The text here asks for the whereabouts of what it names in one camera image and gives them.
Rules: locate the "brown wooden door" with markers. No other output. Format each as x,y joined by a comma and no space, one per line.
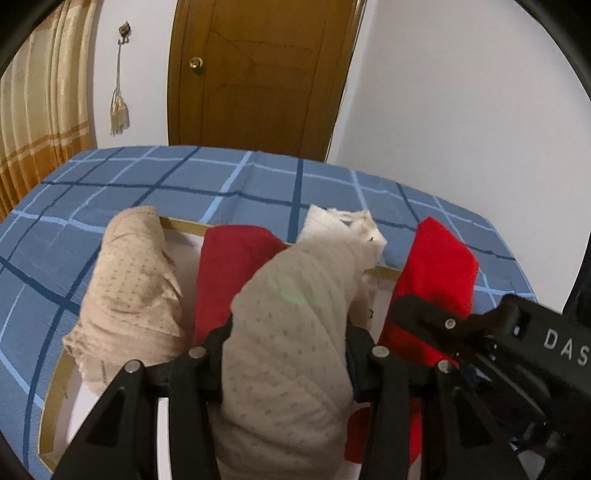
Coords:
258,69

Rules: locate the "beige patterned curtain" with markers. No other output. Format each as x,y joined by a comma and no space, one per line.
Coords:
41,115

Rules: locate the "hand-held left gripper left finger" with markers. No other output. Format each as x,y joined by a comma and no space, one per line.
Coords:
212,341

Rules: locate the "blue checked tablecloth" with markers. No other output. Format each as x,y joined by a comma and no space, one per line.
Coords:
138,184

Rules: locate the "brass door knob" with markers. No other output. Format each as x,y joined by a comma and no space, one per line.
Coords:
196,63

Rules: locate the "cream curtain tassel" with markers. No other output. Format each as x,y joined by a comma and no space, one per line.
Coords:
119,115

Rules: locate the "shallow cardboard box tray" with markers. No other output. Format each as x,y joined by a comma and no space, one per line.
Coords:
184,226

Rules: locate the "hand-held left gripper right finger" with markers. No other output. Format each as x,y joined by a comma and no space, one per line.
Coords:
362,364

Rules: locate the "metal wall hook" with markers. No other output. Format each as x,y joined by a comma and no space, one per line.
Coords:
123,30

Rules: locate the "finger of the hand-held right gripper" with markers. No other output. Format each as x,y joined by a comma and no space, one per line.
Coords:
429,323

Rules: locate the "cream white underwear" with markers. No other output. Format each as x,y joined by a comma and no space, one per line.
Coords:
286,369

